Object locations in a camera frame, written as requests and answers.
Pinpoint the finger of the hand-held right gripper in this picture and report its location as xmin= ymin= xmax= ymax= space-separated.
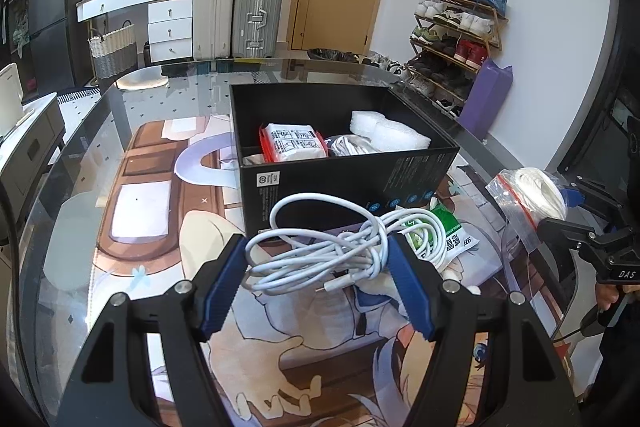
xmin=560 ymin=176 xmax=632 ymax=219
xmin=537 ymin=216 xmax=622 ymax=267

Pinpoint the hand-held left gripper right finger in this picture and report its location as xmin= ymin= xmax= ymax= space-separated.
xmin=387 ymin=234 xmax=583 ymax=427

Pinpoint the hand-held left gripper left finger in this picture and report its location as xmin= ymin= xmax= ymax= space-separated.
xmin=55 ymin=232 xmax=251 ymax=427

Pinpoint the red-seal bag of white rope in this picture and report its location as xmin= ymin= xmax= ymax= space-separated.
xmin=484 ymin=166 xmax=572 ymax=254

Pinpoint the small white blue plush toy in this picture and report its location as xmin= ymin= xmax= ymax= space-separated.
xmin=435 ymin=267 xmax=484 ymax=301

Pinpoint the white medicine packet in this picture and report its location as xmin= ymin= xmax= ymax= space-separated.
xmin=399 ymin=201 xmax=482 ymax=279

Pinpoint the white cable coil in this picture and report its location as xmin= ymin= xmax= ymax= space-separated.
xmin=243 ymin=192 xmax=449 ymax=296

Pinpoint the black cardboard box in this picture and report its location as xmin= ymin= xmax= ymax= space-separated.
xmin=229 ymin=82 xmax=461 ymax=239

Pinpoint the clear bag of white rope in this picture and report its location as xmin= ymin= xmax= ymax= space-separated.
xmin=325 ymin=134 xmax=382 ymax=158

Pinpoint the red white tissue packet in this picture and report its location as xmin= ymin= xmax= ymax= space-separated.
xmin=257 ymin=121 xmax=329 ymax=164

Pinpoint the white foam wrap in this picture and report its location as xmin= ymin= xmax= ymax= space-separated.
xmin=349 ymin=109 xmax=432 ymax=153

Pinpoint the person's right forearm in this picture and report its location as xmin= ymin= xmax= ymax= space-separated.
xmin=575 ymin=309 xmax=640 ymax=427

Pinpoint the person's right hand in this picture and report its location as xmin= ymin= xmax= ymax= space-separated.
xmin=594 ymin=281 xmax=629 ymax=314

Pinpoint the printed desk mat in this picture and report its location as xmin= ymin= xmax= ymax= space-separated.
xmin=92 ymin=113 xmax=577 ymax=427

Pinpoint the purple bag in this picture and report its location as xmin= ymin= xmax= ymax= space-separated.
xmin=457 ymin=59 xmax=515 ymax=144

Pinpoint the wooden shoe rack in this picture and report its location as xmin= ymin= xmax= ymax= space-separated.
xmin=404 ymin=0 xmax=509 ymax=118

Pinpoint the shoe rack with shoes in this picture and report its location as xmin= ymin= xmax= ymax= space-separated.
xmin=406 ymin=0 xmax=508 ymax=118

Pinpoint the pile of sneakers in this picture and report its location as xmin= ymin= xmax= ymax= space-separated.
xmin=307 ymin=48 xmax=412 ymax=78

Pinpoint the grey low cabinet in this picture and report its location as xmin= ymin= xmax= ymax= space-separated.
xmin=0 ymin=92 xmax=66 ymax=214

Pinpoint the woven grey white basket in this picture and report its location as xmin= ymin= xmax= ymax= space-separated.
xmin=87 ymin=20 xmax=139 ymax=80

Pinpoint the white vanity desk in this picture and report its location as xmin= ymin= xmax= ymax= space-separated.
xmin=75 ymin=0 xmax=196 ymax=64

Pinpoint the white suitcase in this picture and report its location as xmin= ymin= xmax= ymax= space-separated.
xmin=191 ymin=0 xmax=236 ymax=60

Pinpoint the silver suitcase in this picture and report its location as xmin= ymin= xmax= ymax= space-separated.
xmin=230 ymin=0 xmax=285 ymax=60

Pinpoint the dark grey refrigerator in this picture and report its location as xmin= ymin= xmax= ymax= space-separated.
xmin=27 ymin=0 xmax=104 ymax=90

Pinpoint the dark glass wardrobe cabinet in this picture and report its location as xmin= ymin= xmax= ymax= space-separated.
xmin=0 ymin=0 xmax=36 ymax=58

